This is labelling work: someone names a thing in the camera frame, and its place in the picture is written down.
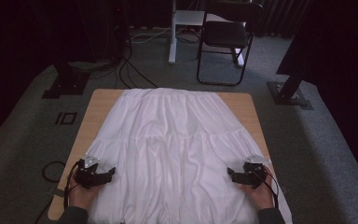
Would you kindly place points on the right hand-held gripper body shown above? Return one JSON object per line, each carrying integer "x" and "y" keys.
{"x": 253, "y": 174}

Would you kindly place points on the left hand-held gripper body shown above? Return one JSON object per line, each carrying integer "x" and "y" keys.
{"x": 88, "y": 174}

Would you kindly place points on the white skirt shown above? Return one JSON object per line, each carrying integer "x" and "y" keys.
{"x": 180, "y": 149}

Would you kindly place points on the person's right hand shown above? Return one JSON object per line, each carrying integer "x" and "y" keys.
{"x": 261, "y": 194}

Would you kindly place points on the person's left hand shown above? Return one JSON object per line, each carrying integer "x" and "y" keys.
{"x": 82, "y": 196}

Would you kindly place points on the grey tape piece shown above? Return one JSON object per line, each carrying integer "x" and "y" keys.
{"x": 59, "y": 193}

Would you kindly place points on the black slanted stand with base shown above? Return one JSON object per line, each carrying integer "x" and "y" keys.
{"x": 289, "y": 88}

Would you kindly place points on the black stand with flat base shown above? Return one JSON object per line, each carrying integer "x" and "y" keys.
{"x": 66, "y": 84}

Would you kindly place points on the black folding chair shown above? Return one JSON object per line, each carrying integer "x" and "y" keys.
{"x": 225, "y": 34}

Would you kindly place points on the dark curtain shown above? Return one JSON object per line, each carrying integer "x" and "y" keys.
{"x": 279, "y": 17}

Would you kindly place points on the white desk frame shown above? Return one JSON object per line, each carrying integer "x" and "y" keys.
{"x": 174, "y": 37}

